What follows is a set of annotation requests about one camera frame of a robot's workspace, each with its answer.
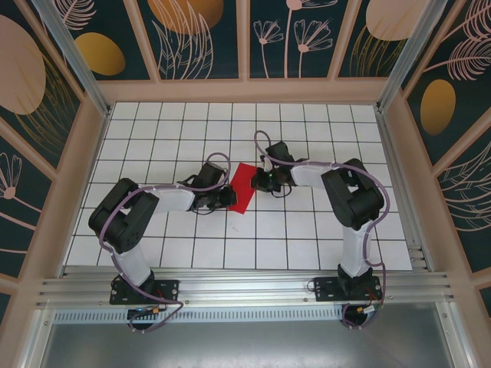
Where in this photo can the aluminium mounting rail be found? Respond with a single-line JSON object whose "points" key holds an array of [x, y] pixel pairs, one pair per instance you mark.
{"points": [[245, 287]]}

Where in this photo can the red cloth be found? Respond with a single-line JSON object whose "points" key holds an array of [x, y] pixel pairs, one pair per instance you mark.
{"points": [[243, 188]]}

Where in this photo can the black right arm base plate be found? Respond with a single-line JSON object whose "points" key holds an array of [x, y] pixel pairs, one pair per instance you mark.
{"points": [[326, 291]]}

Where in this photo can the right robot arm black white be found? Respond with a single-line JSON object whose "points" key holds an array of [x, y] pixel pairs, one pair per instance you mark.
{"points": [[354, 253]]}

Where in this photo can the aluminium frame post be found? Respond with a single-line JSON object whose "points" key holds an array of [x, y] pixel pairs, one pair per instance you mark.
{"points": [[78, 65], [408, 57]]}

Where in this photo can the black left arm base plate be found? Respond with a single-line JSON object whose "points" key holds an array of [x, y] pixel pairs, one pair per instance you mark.
{"points": [[167, 285]]}

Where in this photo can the white grid table mat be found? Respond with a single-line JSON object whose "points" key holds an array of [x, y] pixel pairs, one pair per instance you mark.
{"points": [[307, 126]]}

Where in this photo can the aluminium side rail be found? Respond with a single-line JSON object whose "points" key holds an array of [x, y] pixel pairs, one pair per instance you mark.
{"points": [[416, 253]]}

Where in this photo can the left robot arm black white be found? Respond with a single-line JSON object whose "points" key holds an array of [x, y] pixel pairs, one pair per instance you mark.
{"points": [[132, 264]]}

